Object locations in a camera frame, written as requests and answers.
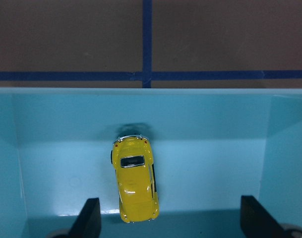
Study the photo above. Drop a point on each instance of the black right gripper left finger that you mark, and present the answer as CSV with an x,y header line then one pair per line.
x,y
88,222

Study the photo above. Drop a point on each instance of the yellow toy beetle car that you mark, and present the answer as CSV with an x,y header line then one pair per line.
x,y
133,161

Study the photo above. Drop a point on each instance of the teal plastic storage bin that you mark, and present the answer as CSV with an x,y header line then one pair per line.
x,y
210,147

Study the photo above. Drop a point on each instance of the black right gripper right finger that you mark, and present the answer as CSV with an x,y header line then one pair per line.
x,y
256,222

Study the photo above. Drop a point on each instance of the brown paper table cover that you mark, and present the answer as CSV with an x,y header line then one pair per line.
x,y
151,43

